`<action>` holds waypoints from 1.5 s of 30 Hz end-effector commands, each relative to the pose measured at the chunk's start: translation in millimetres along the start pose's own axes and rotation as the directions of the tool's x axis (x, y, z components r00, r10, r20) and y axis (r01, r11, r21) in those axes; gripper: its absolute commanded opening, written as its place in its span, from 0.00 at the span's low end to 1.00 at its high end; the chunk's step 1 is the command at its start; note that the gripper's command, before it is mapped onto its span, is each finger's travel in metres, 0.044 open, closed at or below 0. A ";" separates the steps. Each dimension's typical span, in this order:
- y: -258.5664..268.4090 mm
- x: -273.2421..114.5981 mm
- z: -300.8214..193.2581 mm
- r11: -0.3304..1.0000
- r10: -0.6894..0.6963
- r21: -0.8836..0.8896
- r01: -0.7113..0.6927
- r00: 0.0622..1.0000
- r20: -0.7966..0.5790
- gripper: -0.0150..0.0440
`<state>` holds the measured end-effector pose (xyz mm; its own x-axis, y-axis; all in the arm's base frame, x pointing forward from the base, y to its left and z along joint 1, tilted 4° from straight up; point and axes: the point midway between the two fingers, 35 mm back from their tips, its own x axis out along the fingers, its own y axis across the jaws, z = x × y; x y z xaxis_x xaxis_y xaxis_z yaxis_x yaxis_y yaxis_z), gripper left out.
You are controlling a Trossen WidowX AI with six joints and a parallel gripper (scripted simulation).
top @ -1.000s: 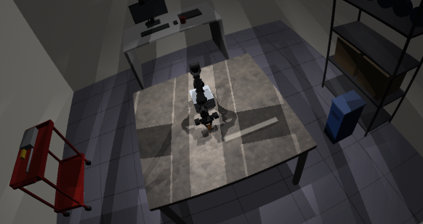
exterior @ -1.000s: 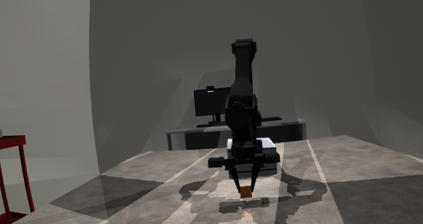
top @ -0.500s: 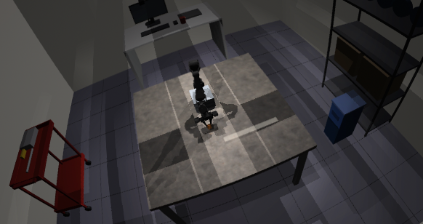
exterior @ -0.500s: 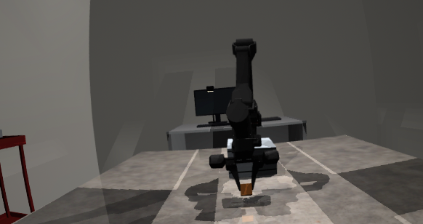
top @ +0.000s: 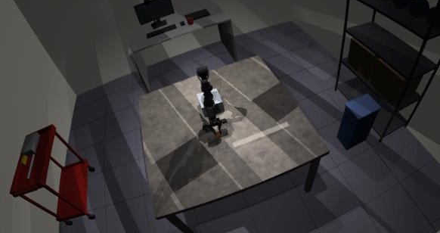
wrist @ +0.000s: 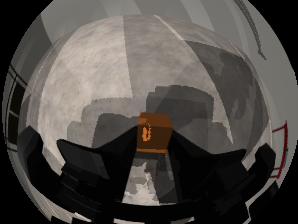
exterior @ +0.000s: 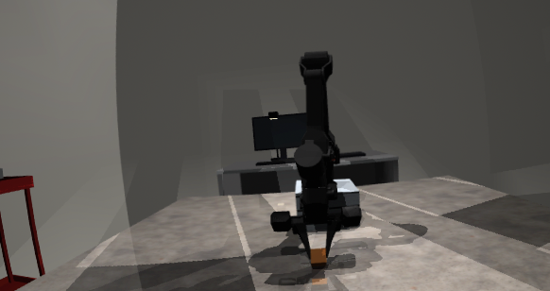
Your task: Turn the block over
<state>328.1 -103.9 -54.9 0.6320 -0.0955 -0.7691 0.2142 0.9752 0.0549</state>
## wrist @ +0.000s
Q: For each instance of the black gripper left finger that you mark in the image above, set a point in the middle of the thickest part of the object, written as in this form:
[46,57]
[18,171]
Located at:
[112,161]

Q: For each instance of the orange block with dark blue square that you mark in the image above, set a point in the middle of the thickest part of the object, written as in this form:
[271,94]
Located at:
[153,133]

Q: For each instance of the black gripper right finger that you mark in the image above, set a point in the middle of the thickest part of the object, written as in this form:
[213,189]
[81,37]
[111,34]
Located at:
[192,166]

